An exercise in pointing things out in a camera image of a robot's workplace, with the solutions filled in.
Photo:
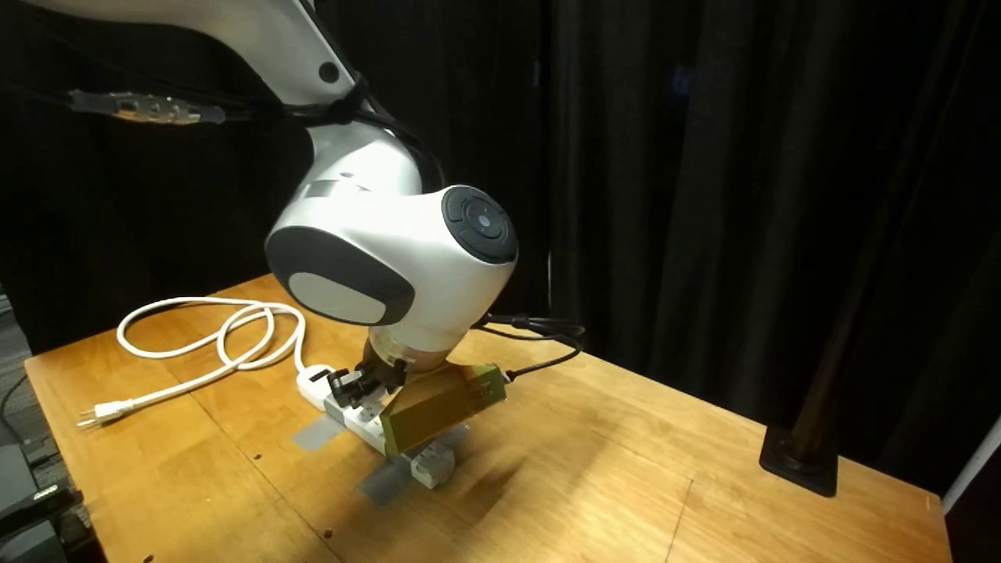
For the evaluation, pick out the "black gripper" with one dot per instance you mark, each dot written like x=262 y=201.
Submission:
x=367 y=378

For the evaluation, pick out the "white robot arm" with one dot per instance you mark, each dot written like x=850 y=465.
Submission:
x=364 y=238

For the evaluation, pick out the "white power strip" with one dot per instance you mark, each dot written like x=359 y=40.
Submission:
x=364 y=419

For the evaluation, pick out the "black curtain backdrop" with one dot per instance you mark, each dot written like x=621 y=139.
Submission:
x=729 y=195

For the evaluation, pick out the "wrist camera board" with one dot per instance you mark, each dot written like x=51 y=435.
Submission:
x=436 y=402

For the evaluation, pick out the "grey duct tape strip front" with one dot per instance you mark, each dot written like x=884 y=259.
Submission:
x=430 y=467

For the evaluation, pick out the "black post with base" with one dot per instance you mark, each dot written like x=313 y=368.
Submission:
x=809 y=418

